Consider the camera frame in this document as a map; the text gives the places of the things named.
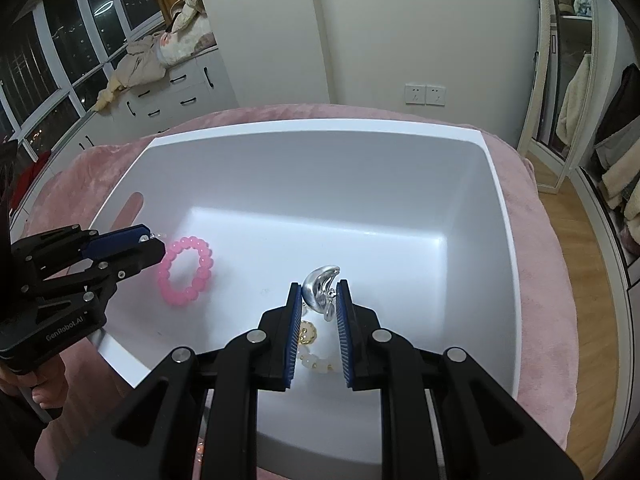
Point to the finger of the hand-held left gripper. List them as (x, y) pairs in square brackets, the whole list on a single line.
[(137, 257), (120, 240)]

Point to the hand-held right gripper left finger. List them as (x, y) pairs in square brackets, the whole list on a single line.
[(294, 330)]

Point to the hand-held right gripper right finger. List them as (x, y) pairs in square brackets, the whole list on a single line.
[(345, 340)]

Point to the white plastic box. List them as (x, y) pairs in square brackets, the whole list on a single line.
[(325, 200)]

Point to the person's left hand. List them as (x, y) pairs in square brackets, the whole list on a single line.
[(50, 382)]

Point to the gold filigree bead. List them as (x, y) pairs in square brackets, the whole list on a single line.
[(307, 332)]

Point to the red cloth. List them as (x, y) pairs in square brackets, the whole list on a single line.
[(35, 170)]

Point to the white dresser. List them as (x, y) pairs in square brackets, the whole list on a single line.
[(165, 95)]

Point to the pink plush blanket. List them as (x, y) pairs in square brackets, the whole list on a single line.
[(550, 285)]

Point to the window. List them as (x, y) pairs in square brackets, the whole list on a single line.
[(60, 35)]

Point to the floral quilt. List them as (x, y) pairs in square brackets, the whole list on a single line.
[(187, 35)]

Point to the open wardrobe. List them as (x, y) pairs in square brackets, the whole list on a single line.
[(612, 240)]

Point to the cream fleece hanging coat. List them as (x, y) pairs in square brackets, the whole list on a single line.
[(622, 180)]

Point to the grey hanging coat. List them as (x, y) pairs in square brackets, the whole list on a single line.
[(617, 147)]

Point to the dark hanging coat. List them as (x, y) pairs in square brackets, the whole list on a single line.
[(622, 100)]

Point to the white framed standing mirror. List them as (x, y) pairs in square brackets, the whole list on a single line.
[(575, 35)]

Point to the white wall socket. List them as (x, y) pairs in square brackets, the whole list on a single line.
[(435, 95), (414, 94)]

